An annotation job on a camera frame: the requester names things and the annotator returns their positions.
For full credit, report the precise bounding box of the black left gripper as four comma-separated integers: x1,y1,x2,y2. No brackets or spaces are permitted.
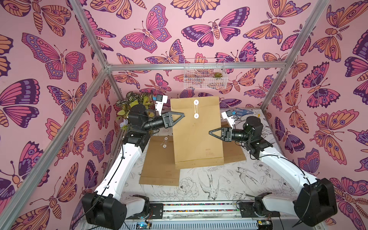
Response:
142,113,183,135

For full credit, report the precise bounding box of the brown kraft file bag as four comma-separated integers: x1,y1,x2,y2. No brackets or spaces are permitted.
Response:
220,120,247,164
171,96,224,170
139,136,180,186

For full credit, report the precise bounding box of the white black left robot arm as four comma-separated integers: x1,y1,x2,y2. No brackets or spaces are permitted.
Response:
81,104,185,230

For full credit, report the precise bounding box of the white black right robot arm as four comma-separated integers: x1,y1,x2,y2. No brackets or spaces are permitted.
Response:
209,116,337,227

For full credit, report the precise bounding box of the potted green yellow plant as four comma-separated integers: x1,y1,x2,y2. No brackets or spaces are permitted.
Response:
114,92,155,130

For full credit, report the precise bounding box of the small green succulent plant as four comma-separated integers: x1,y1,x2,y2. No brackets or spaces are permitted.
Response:
213,72,223,78

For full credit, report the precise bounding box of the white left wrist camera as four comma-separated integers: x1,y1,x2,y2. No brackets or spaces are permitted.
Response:
153,94,168,116

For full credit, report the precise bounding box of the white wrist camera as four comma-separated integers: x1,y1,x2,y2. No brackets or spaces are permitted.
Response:
153,94,168,116
221,110,235,128

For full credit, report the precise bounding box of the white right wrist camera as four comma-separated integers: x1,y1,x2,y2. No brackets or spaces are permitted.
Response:
221,110,235,128

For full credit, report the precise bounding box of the white wire wall basket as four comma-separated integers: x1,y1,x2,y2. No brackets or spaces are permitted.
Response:
183,62,228,91

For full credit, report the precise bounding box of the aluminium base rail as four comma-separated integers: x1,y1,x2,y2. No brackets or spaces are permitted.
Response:
121,201,310,230

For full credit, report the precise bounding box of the aluminium cage frame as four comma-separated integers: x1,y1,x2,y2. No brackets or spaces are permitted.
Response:
0,0,330,230

